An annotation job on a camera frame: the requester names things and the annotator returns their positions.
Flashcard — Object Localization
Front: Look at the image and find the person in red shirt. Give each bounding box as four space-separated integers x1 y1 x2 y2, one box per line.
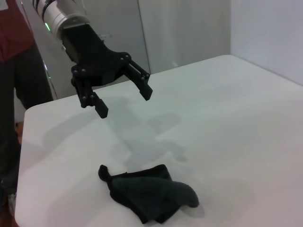
0 0 54 217

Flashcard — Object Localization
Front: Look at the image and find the dark blue rag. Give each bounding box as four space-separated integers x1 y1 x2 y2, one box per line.
97 164 200 225

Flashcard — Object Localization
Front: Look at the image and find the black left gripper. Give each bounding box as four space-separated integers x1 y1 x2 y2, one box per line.
59 23 154 119

